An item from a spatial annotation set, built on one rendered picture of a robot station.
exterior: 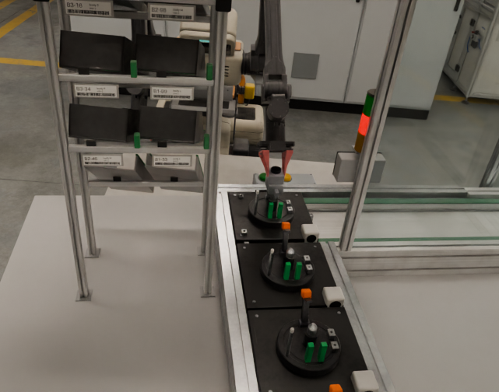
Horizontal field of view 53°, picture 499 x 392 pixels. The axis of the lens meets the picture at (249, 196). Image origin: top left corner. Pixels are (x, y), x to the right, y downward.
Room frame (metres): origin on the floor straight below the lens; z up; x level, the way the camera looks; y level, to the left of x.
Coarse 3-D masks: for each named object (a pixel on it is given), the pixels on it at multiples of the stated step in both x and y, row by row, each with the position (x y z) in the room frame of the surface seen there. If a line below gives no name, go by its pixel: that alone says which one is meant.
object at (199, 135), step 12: (144, 108) 1.02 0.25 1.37; (156, 108) 1.02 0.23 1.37; (168, 108) 1.02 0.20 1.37; (144, 120) 1.01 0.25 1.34; (156, 120) 1.01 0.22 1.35; (168, 120) 1.01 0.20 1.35; (180, 120) 1.01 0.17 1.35; (192, 120) 1.02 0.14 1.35; (144, 132) 1.00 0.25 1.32; (156, 132) 1.00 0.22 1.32; (168, 132) 1.00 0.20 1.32; (180, 132) 1.00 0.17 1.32; (192, 132) 1.00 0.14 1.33; (204, 132) 1.20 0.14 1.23
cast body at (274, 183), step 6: (270, 168) 1.25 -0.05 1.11; (276, 168) 1.23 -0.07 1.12; (270, 174) 1.21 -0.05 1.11; (276, 174) 1.22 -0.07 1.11; (282, 174) 1.22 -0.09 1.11; (270, 180) 1.20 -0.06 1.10; (276, 180) 1.21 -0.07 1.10; (282, 180) 1.21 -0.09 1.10; (270, 186) 1.20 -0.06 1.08; (276, 186) 1.20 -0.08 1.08; (282, 186) 1.21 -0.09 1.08; (270, 192) 1.20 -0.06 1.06; (276, 192) 1.18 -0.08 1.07; (282, 192) 1.21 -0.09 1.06
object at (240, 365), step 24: (216, 216) 1.19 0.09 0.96; (216, 240) 1.12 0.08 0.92; (216, 264) 1.09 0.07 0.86; (336, 264) 1.03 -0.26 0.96; (240, 288) 0.90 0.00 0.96; (240, 312) 0.82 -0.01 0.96; (360, 312) 0.86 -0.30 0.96; (240, 336) 0.76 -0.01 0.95; (360, 336) 0.79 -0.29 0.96; (240, 360) 0.68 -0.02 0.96; (240, 384) 0.63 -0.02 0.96; (384, 384) 0.66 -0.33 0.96
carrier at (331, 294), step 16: (240, 256) 1.01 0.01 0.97; (256, 256) 1.02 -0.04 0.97; (272, 256) 0.92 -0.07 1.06; (288, 256) 0.96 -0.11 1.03; (304, 256) 1.00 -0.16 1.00; (320, 256) 1.04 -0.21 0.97; (240, 272) 0.96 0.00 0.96; (256, 272) 0.95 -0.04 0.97; (272, 272) 0.94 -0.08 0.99; (288, 272) 0.92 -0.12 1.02; (304, 272) 0.95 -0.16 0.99; (320, 272) 0.98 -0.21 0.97; (256, 288) 0.90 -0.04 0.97; (272, 288) 0.90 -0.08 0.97; (288, 288) 0.90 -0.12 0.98; (304, 288) 0.91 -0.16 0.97; (320, 288) 0.92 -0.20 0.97; (336, 288) 0.91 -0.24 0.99; (256, 304) 0.84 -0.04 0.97; (272, 304) 0.85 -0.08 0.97; (288, 304) 0.85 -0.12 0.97; (320, 304) 0.86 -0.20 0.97; (336, 304) 0.87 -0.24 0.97
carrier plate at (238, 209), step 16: (240, 192) 1.32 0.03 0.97; (288, 192) 1.35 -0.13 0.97; (240, 208) 1.23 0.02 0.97; (304, 208) 1.26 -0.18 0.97; (240, 224) 1.15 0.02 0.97; (256, 224) 1.16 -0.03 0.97; (240, 240) 1.08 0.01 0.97; (256, 240) 1.09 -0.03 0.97; (272, 240) 1.10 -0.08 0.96; (288, 240) 1.11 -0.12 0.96
